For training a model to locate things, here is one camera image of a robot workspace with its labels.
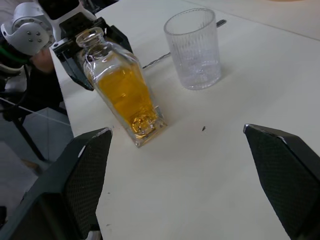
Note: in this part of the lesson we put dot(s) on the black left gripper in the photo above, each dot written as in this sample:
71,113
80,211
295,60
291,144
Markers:
72,25

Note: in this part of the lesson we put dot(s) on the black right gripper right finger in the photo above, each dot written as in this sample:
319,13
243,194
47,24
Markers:
287,170

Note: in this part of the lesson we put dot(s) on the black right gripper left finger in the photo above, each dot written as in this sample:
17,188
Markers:
82,180

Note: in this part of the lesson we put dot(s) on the square glass bottle amber liquid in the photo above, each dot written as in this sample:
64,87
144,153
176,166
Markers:
125,95

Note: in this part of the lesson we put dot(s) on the long twisted metal spoon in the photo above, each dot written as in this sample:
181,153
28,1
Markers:
156,60

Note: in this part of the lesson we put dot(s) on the ribbed clear drinking glass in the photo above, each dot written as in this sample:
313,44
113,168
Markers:
195,52

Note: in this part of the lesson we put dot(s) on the black metal stand frame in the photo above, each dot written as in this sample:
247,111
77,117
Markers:
22,125

